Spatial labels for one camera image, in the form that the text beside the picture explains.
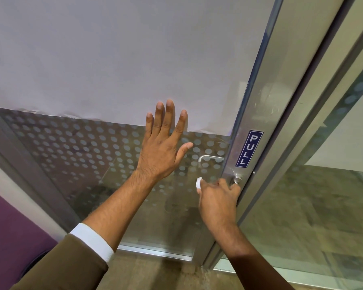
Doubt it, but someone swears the person's right hand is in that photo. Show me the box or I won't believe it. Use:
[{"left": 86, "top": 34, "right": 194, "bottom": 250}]
[{"left": 197, "top": 177, "right": 242, "bottom": 230}]

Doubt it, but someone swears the person's left hand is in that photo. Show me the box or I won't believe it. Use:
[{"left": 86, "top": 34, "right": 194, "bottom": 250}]
[{"left": 136, "top": 99, "right": 194, "bottom": 181}]

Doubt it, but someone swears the aluminium framed glass door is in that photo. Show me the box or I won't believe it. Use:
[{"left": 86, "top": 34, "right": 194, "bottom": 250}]
[{"left": 0, "top": 0, "right": 348, "bottom": 269}]

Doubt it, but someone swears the person's right forearm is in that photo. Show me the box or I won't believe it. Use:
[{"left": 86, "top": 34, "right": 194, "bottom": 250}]
[{"left": 206, "top": 223, "right": 295, "bottom": 290}]

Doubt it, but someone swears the person's left forearm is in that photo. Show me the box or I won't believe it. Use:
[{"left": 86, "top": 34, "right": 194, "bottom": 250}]
[{"left": 82, "top": 169, "right": 158, "bottom": 252}]

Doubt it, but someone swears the blue door sign sticker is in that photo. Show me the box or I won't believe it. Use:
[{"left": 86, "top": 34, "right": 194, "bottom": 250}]
[{"left": 236, "top": 130, "right": 264, "bottom": 168}]

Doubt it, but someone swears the dotted frosted glass film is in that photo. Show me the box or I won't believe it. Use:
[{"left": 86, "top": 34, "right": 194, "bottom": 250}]
[{"left": 0, "top": 107, "right": 231, "bottom": 191}]

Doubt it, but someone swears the glass side panel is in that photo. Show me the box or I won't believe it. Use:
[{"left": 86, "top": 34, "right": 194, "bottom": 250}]
[{"left": 213, "top": 57, "right": 363, "bottom": 290}]

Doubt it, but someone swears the white shirt cuff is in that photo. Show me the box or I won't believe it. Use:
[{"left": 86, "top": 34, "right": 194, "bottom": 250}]
[{"left": 70, "top": 223, "right": 115, "bottom": 264}]

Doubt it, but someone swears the brown jacket sleeve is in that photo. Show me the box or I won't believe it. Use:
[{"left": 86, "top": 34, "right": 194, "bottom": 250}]
[{"left": 10, "top": 234, "right": 109, "bottom": 290}]

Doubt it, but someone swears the silver lever door handle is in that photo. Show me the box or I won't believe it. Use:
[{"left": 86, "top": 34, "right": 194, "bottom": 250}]
[{"left": 197, "top": 155, "right": 225, "bottom": 164}]

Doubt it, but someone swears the aluminium door frame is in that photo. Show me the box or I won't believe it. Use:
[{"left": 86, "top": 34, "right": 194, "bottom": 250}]
[{"left": 203, "top": 0, "right": 363, "bottom": 269}]

